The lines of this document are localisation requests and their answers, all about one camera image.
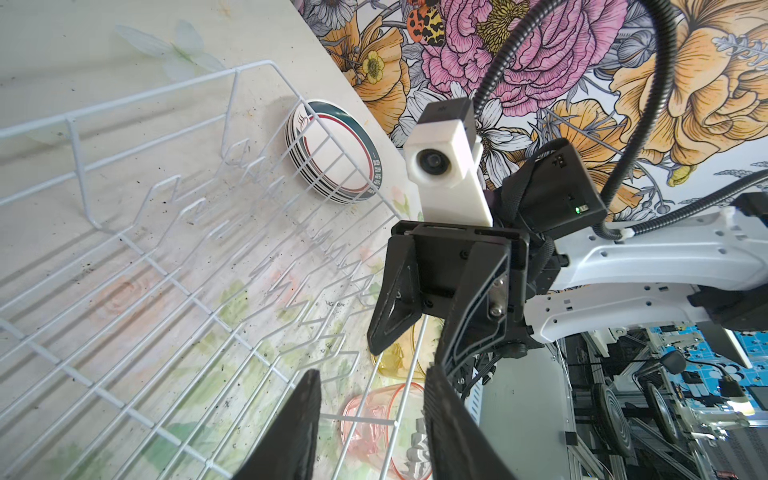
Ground yellow plastic cup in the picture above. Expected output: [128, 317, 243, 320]
[378, 315, 444, 382]

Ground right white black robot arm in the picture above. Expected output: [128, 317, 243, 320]
[367, 139, 767, 373]

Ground right black corrugated cable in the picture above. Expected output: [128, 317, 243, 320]
[471, 0, 768, 241]

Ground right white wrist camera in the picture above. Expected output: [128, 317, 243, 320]
[403, 97, 493, 227]

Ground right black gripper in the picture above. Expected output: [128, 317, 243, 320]
[367, 139, 607, 370]

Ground white wire dish rack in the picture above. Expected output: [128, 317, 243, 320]
[1, 61, 422, 479]

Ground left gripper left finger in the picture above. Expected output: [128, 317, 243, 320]
[233, 369, 322, 480]

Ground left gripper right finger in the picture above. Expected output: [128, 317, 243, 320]
[423, 365, 514, 480]

